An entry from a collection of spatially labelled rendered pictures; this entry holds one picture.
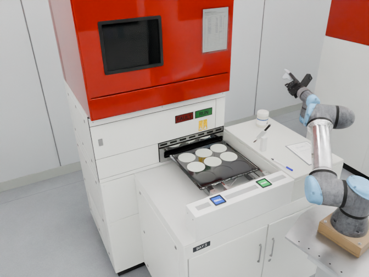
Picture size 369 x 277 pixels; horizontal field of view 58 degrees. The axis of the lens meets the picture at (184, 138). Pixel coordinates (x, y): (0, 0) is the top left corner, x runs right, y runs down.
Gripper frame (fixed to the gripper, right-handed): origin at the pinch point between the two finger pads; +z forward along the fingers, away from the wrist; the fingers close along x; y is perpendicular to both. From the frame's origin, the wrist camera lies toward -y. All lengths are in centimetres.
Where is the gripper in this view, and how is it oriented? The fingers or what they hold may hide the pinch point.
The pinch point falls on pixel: (289, 76)
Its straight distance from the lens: 235.3
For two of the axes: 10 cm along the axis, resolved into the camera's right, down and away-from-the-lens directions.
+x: 5.6, 6.0, 5.7
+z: -2.1, -5.6, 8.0
